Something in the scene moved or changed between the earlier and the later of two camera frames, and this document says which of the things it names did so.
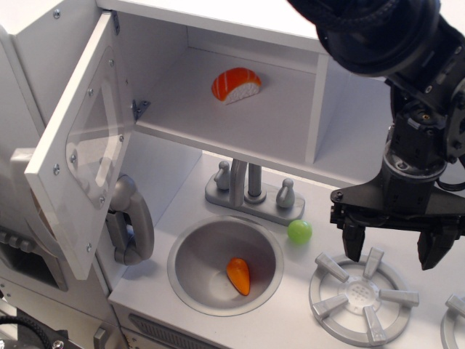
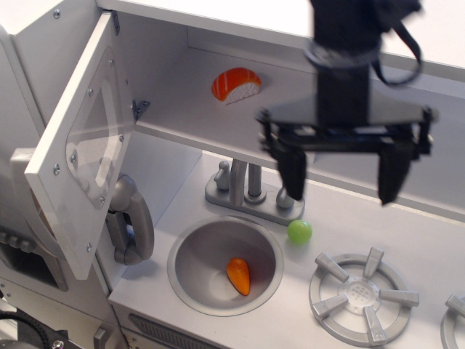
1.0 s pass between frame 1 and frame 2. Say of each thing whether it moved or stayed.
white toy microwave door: stayed
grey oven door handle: stayed
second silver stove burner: stayed
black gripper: moved
